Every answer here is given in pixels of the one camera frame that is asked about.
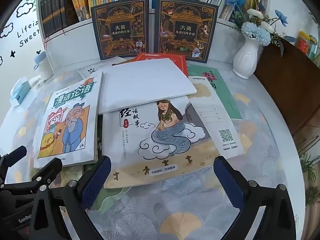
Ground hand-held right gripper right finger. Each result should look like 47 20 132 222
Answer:
213 156 297 240

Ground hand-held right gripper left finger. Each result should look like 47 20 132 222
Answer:
27 156 112 240

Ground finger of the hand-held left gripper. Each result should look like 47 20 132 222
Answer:
0 145 27 178
0 158 63 195

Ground green beetle violin book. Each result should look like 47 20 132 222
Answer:
96 115 132 215

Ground mermaid picture book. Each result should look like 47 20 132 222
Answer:
102 96 221 189

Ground row of yellow orange books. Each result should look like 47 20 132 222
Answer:
69 0 91 20

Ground cartoon old man comic book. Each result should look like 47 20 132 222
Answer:
33 71 103 168

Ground white booklet with square code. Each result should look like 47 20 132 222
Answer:
187 76 245 159

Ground blue tissue box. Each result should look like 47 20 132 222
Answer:
10 79 32 107

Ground green potted plant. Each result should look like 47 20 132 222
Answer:
297 140 320 205

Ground green book with red child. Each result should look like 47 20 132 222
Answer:
187 64 242 120

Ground white blue water bottle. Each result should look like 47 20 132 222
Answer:
34 51 54 81

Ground plain white cover book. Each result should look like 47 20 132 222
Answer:
98 58 197 115

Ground white book with ink birds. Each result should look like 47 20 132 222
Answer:
77 56 125 81

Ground brown wooden cabinet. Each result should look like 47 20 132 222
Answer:
253 39 320 143

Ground white bookcase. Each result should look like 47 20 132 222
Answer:
36 0 270 64

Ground red cover book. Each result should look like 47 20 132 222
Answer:
131 52 188 78

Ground dark ornate encyclopedia book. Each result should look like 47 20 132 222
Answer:
154 0 218 64
91 0 150 60

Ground blue white artificial flowers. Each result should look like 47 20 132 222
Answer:
225 0 297 57

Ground colourful storage jars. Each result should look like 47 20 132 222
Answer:
295 31 320 60

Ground black lettering wall decal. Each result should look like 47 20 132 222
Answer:
15 21 40 48

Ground black cloud wall decal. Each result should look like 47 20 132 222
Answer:
0 22 13 39

